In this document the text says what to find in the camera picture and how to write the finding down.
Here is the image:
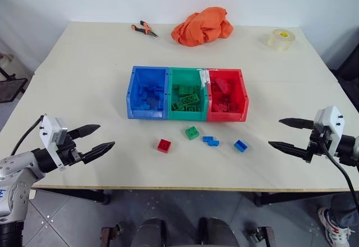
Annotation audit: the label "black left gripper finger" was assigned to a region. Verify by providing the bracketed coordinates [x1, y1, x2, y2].
[67, 123, 102, 141]
[81, 141, 116, 165]

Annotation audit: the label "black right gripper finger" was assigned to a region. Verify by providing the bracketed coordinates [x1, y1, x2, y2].
[268, 140, 309, 161]
[278, 117, 315, 130]

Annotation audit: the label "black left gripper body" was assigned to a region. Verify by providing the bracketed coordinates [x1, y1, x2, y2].
[56, 133, 85, 167]

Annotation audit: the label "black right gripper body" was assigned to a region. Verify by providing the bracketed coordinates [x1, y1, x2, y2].
[305, 127, 332, 164]

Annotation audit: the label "blue square toy brick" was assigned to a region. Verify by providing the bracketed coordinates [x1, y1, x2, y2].
[233, 139, 250, 153]

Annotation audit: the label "blue plastic bin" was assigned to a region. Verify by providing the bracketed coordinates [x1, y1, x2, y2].
[125, 66, 172, 120]

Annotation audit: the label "red plastic bin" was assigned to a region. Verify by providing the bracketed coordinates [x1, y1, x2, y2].
[206, 68, 250, 123]

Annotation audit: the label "red square toy brick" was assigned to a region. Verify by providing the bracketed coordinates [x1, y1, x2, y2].
[157, 138, 173, 154]

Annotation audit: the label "blue jeans leg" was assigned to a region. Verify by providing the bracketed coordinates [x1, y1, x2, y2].
[330, 193, 359, 225]

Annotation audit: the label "dark background object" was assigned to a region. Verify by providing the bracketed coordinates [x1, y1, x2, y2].
[330, 41, 359, 106]

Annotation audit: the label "blue stepped toy brick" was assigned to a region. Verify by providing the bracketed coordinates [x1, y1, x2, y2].
[202, 135, 221, 148]

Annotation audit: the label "beige tape roll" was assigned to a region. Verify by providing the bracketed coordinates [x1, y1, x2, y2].
[266, 29, 296, 52]

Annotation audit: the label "white red sneaker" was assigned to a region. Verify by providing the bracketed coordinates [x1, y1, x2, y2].
[317, 206, 352, 247]

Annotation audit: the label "black metal stand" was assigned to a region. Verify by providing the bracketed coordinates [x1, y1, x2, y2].
[0, 52, 29, 104]

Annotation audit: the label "green plastic bin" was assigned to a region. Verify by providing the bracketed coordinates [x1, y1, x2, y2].
[165, 67, 211, 121]

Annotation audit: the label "green square toy brick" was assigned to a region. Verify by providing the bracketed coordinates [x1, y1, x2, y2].
[183, 125, 202, 141]

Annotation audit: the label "dark rounded shape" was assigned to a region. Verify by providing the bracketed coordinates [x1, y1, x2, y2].
[197, 217, 240, 247]
[131, 218, 167, 247]

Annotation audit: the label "clear tape strip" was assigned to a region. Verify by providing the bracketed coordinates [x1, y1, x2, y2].
[197, 67, 219, 91]

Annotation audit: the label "green long toy brick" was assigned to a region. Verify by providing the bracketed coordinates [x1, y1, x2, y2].
[178, 93, 201, 107]

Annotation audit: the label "crumpled orange cloth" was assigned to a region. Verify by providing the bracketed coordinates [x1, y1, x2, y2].
[171, 6, 234, 47]

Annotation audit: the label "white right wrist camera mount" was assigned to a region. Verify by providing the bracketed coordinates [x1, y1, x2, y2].
[313, 106, 345, 157]

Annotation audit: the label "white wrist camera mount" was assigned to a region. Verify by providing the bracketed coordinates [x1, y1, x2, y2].
[38, 114, 68, 172]
[313, 106, 345, 157]

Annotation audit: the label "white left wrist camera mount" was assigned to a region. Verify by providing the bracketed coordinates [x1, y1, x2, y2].
[38, 114, 68, 172]

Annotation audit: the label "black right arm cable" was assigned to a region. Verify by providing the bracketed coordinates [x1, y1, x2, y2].
[321, 142, 359, 212]

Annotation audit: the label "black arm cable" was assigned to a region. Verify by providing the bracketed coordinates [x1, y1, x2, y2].
[10, 115, 45, 157]
[321, 142, 359, 212]

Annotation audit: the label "black table frame bar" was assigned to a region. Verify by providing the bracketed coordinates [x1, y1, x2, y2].
[35, 189, 111, 205]
[254, 192, 342, 208]

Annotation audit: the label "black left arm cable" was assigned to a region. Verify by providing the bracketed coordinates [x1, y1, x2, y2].
[10, 115, 45, 157]

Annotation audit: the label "rusty caster frame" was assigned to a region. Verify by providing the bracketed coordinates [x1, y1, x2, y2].
[100, 221, 127, 247]
[243, 223, 276, 247]

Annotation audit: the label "orange-handled pliers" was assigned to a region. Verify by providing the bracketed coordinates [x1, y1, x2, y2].
[130, 20, 160, 39]

